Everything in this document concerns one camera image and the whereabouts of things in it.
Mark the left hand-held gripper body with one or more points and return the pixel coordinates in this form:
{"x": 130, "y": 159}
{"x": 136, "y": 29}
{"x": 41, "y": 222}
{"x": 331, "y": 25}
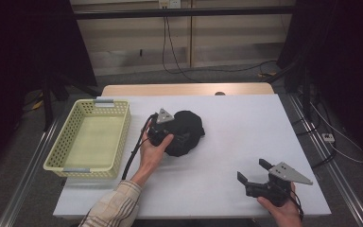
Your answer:
{"x": 159, "y": 132}

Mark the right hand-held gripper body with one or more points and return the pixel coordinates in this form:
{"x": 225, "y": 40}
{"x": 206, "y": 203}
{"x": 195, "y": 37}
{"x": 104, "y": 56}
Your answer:
{"x": 280, "y": 189}

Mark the black cloth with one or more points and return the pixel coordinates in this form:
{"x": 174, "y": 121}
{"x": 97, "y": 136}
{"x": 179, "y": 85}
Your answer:
{"x": 189, "y": 126}

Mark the pale yellow perforated plastic basket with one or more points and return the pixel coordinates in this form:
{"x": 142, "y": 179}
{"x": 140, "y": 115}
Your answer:
{"x": 91, "y": 142}

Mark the person's left hand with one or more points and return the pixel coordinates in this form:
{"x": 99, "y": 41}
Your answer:
{"x": 151, "y": 156}

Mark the person's right hand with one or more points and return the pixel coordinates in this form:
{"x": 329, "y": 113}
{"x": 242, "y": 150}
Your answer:
{"x": 285, "y": 216}

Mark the light wooden table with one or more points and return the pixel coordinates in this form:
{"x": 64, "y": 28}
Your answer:
{"x": 170, "y": 90}

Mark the white table board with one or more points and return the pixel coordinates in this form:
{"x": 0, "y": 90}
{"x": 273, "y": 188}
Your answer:
{"x": 227, "y": 132}

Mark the white floor power strip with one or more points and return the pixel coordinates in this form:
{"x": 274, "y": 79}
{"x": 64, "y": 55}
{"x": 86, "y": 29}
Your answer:
{"x": 328, "y": 137}

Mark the brown table grommet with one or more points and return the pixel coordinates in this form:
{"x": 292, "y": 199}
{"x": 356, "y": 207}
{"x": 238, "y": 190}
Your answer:
{"x": 220, "y": 93}

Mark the black stand legs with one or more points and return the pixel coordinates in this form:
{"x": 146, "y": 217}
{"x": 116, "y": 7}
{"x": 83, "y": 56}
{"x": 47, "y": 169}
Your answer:
{"x": 47, "y": 104}

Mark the black horizontal bar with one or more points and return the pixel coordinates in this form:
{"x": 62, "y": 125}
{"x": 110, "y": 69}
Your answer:
{"x": 201, "y": 12}

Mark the black curtain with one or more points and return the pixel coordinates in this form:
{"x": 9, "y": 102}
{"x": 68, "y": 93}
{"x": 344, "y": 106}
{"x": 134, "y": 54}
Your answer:
{"x": 343, "y": 47}
{"x": 12, "y": 63}

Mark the aluminium floor rail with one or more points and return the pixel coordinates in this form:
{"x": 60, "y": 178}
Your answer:
{"x": 345, "y": 189}
{"x": 28, "y": 176}

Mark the white wall socket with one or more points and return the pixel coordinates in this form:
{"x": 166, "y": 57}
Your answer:
{"x": 169, "y": 3}

